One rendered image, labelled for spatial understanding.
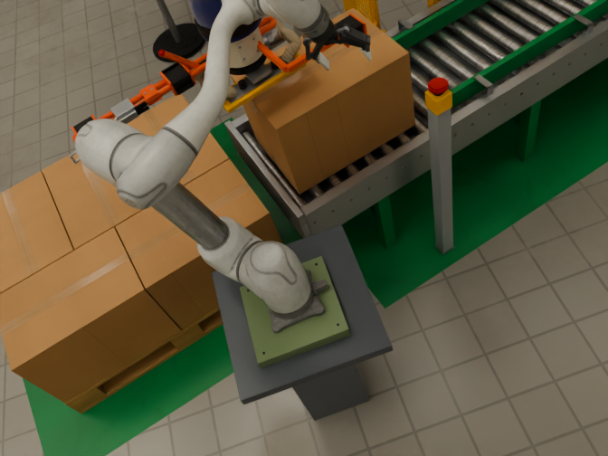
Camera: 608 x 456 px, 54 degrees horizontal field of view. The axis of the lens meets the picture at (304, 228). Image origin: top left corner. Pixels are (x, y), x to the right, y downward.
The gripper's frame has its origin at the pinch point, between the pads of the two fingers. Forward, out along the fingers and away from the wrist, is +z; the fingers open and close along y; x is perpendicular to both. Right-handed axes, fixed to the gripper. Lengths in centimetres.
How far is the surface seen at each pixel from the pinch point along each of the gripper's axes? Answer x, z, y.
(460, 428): -111, 104, 4
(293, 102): 8, 34, -38
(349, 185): -16, 66, -29
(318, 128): 1, 44, -33
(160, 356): -86, 75, -130
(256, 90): 5.4, 14.2, -41.9
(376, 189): -15, 80, -23
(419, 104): 27, 94, -8
